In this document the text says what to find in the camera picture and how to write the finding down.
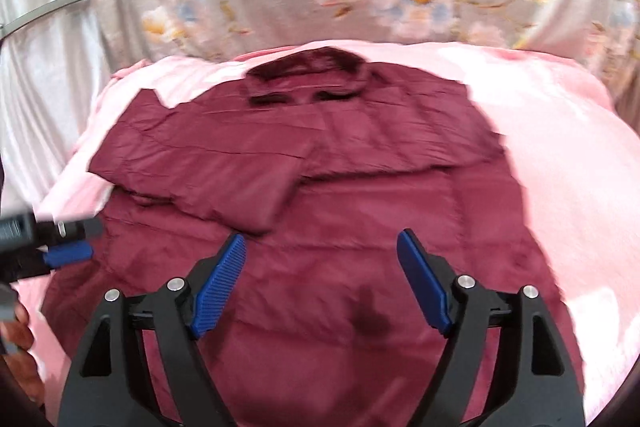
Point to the curved metal bar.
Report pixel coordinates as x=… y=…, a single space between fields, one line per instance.
x=45 y=9

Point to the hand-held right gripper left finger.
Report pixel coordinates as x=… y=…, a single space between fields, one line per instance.
x=220 y=287

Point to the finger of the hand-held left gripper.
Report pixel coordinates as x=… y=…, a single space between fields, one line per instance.
x=67 y=254
x=70 y=228

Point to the pink printed blanket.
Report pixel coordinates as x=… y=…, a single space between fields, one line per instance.
x=550 y=157

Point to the silver satin cloth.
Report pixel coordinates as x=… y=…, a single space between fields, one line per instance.
x=40 y=82

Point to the maroon padded jacket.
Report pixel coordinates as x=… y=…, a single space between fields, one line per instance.
x=325 y=187

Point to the person's left hand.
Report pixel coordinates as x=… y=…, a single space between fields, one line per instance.
x=20 y=337

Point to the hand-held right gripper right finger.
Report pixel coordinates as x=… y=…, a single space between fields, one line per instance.
x=422 y=279

